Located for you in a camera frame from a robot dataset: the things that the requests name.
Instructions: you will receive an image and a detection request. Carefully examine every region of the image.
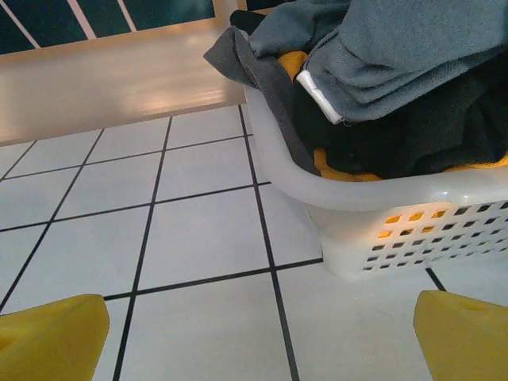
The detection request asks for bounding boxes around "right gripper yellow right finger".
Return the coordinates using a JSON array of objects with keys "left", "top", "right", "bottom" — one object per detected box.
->
[{"left": 413, "top": 289, "right": 508, "bottom": 381}]

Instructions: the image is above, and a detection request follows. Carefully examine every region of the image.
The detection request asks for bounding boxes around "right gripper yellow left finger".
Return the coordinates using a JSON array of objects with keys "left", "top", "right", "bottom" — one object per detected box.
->
[{"left": 0, "top": 293, "right": 110, "bottom": 381}]

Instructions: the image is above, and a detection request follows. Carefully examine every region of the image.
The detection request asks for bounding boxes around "slate grey t-shirt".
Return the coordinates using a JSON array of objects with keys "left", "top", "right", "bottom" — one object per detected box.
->
[{"left": 248, "top": 0, "right": 508, "bottom": 126}]

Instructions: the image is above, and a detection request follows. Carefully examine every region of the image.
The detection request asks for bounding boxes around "white plastic laundry basket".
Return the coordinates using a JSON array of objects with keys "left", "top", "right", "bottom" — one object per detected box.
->
[{"left": 241, "top": 85, "right": 508, "bottom": 281}]

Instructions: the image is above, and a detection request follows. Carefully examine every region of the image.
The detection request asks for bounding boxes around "yellow t-shirt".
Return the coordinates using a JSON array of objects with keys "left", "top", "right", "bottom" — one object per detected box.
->
[{"left": 276, "top": 50, "right": 508, "bottom": 239}]

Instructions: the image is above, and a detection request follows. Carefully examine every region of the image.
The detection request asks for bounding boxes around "dark grey t-shirt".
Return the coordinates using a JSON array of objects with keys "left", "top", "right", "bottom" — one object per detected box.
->
[{"left": 202, "top": 26, "right": 322, "bottom": 175}]

